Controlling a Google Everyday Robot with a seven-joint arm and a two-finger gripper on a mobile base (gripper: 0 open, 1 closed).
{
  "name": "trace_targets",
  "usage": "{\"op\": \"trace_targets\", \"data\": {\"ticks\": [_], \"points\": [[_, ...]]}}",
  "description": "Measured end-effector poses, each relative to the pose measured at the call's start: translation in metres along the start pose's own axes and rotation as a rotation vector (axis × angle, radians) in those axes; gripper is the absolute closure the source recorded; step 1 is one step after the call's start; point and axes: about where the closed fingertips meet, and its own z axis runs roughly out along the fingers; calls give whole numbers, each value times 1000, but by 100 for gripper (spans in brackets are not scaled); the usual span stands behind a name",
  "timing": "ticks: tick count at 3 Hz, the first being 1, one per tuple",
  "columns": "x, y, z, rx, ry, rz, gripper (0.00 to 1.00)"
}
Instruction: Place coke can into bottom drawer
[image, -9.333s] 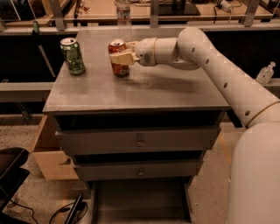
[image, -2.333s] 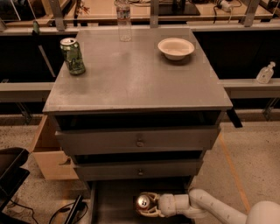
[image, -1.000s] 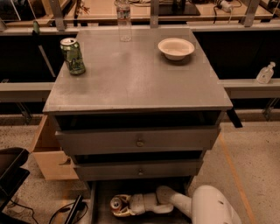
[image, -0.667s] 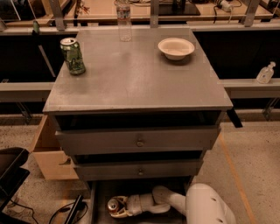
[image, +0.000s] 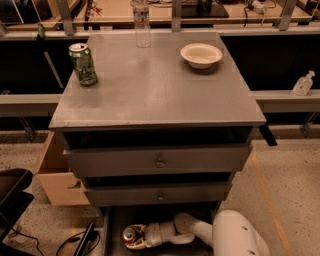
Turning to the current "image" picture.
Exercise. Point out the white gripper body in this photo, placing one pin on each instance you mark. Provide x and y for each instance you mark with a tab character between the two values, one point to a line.
154	233

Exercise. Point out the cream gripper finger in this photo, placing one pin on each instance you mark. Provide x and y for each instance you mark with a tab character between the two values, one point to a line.
137	245
140	229

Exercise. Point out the red coke can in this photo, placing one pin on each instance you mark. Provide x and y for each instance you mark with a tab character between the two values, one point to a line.
129	235

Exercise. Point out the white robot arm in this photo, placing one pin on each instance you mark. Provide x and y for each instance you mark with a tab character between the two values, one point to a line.
231	234

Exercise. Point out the open grey bottom drawer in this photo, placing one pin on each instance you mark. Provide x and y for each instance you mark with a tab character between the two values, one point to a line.
118	218

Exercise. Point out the grey middle drawer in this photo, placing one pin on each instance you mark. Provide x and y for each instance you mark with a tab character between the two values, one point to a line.
157	194

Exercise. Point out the grey top drawer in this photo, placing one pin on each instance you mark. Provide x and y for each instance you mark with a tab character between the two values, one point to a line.
156	161

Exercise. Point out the grey drawer cabinet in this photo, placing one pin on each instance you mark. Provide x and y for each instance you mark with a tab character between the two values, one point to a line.
150	97

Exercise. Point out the green soda can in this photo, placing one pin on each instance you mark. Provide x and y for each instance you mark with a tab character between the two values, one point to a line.
83	64

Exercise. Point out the black flat device on floor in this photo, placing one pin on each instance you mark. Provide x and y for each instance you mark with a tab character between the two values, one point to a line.
89	236

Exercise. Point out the light wooden box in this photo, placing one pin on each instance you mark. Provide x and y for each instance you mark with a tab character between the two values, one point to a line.
59	183

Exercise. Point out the black chair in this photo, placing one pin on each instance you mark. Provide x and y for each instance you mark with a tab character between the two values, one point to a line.
13	202

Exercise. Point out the white bowl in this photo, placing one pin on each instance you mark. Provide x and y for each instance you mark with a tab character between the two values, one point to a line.
200	55

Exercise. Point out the clear plastic water bottle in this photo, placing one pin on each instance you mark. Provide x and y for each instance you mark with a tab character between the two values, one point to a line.
141	22

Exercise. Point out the hand sanitizer bottle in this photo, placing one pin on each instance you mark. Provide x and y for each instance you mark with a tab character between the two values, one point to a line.
304	84

